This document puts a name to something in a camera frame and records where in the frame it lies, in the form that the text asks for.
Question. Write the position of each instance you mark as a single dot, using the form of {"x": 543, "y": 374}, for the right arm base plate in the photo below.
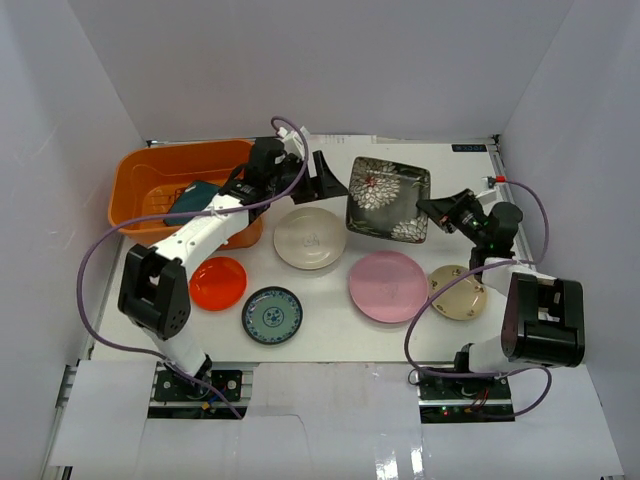
{"x": 440, "y": 392}

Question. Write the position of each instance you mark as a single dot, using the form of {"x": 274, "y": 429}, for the dark table label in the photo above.
{"x": 468, "y": 148}

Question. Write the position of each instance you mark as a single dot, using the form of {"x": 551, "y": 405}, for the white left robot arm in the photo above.
{"x": 154, "y": 291}

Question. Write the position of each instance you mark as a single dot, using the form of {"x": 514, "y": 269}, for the teal square plate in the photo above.
{"x": 194, "y": 197}

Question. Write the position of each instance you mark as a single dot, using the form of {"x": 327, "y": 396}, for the orange translucent plate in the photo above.
{"x": 218, "y": 284}

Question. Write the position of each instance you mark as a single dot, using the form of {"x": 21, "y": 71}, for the white paper sheets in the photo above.
{"x": 335, "y": 139}

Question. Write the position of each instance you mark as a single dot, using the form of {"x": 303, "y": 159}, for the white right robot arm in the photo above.
{"x": 543, "y": 319}

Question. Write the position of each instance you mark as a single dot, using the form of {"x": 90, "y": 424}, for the pink round plate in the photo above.
{"x": 388, "y": 287}

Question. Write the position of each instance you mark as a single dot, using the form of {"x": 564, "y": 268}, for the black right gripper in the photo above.
{"x": 444, "y": 207}

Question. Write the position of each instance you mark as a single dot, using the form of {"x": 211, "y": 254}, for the blue patterned dark plate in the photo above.
{"x": 272, "y": 315}

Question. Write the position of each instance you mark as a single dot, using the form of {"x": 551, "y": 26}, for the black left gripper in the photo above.
{"x": 305, "y": 183}

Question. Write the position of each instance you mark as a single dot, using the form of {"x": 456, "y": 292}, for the cream bear plate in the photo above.
{"x": 310, "y": 238}

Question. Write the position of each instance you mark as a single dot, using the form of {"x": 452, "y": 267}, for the orange plastic bin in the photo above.
{"x": 147, "y": 181}

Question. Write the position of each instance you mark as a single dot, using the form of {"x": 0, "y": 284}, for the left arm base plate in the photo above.
{"x": 172, "y": 389}

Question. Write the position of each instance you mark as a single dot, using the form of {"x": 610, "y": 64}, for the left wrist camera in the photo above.
{"x": 292, "y": 140}

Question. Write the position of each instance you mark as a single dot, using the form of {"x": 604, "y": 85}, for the black floral square plate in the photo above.
{"x": 382, "y": 200}

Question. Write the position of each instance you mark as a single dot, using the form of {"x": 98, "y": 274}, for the small beige floral plate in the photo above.
{"x": 464, "y": 301}

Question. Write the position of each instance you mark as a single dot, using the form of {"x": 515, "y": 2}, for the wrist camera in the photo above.
{"x": 491, "y": 184}
{"x": 292, "y": 140}

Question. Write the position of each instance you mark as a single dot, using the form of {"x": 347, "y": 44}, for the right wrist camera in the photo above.
{"x": 491, "y": 184}

